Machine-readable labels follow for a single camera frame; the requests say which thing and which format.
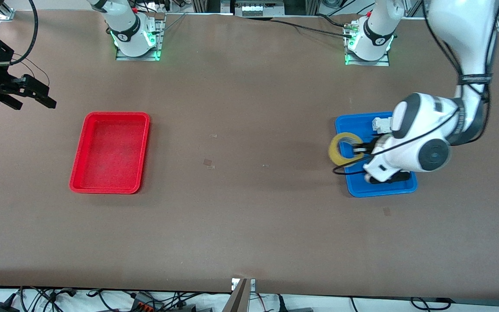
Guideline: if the yellow clear tape roll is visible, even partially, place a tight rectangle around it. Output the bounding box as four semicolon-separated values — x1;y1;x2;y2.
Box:
328;132;365;167

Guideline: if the white plastic connector block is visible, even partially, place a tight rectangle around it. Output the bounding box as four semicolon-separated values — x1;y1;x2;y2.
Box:
371;116;395;134

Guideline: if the blue plastic tray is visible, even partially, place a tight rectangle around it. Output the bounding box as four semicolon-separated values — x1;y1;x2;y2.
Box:
335;112;418;198

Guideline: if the red plastic tray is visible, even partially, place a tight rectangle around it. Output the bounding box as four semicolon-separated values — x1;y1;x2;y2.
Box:
69;112;151;194

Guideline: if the white power strip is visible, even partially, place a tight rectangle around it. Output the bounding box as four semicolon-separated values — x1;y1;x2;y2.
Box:
133;0;179;13

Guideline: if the white label plate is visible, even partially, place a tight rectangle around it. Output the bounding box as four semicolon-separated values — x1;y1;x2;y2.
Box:
231;278;257;292

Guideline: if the grey metal beam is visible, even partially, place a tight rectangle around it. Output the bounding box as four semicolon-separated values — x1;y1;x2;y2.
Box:
223;279;250;312

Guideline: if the orange connector block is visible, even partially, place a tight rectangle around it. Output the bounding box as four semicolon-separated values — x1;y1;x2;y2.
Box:
130;292;166;312

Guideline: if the thin black right gripper wire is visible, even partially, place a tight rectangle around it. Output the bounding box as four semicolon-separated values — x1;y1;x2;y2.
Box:
12;53;51;86

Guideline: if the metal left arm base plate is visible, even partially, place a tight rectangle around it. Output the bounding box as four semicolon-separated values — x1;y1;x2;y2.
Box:
344;17;391;67

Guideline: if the black cable on table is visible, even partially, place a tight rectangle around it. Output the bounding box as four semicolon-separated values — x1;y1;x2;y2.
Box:
271;18;355;39

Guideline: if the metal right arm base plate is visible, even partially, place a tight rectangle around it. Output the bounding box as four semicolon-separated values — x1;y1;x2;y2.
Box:
115;13;166;62

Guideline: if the thin grey cable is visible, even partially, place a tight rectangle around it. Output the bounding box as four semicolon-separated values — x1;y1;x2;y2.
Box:
162;12;189;33

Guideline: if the black looped floor cable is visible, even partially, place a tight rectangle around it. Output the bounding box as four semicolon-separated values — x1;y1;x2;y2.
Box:
410;296;454;311

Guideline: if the metal frame rack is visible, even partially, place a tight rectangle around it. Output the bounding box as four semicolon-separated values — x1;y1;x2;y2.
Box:
191;0;319;18

